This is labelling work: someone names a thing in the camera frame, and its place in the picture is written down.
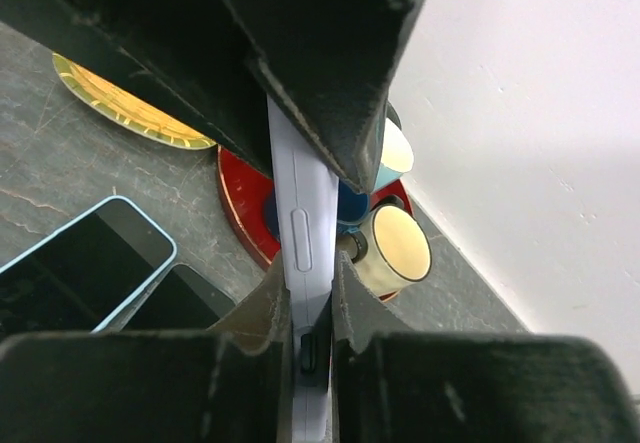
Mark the woven bamboo tray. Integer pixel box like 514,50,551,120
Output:
52,53,216,151

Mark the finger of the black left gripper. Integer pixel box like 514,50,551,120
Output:
222,0,425,192
1,0,272,175

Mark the cream dimpled mug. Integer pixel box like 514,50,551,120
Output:
336,204,431,298

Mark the dark blue mug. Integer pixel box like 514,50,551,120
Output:
262,182,370,241

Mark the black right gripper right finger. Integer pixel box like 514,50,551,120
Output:
331,253,639,442

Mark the red round tray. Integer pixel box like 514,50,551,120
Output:
217,149,416,301

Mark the clear cased black phone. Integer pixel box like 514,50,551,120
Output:
123,264,236,331

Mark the lavender cased phone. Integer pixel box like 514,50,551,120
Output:
267,98,339,442

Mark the light blue cased phone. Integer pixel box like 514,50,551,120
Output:
1,195,177,338

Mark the light blue mug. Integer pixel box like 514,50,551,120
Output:
373,117,415,192

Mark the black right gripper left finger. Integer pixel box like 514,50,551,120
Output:
1,259,292,442

